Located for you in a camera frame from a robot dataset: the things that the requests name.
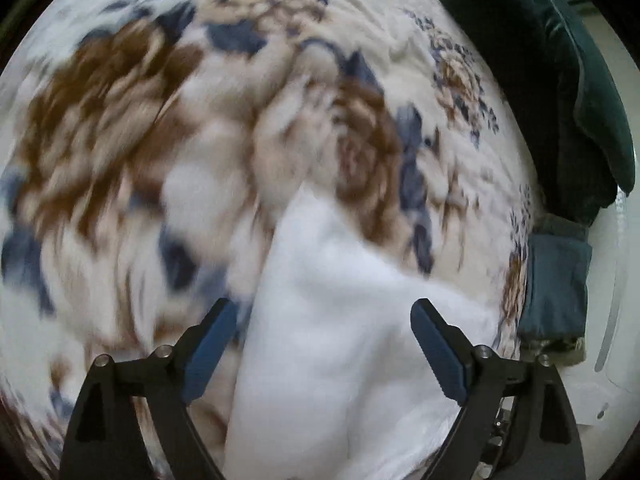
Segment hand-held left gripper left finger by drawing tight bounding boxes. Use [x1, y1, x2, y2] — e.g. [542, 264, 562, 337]
[59, 297, 238, 480]

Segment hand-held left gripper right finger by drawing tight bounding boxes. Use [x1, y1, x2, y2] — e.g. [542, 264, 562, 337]
[410, 297, 587, 480]

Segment white pants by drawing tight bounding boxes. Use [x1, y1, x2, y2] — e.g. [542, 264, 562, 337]
[222, 185, 501, 480]

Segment folded teal cloth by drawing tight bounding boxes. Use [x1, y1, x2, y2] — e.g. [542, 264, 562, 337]
[517, 232, 594, 341]

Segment grey folded cloth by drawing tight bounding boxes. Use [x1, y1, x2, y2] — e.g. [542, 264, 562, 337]
[520, 212, 592, 367]

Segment white bed headboard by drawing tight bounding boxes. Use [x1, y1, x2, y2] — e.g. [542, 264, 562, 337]
[565, 5, 640, 428]

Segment floral bed quilt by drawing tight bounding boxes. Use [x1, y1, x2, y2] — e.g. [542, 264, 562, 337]
[0, 0, 540, 480]

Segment dark green pillow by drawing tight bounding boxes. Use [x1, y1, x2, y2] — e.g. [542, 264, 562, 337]
[435, 0, 636, 226]

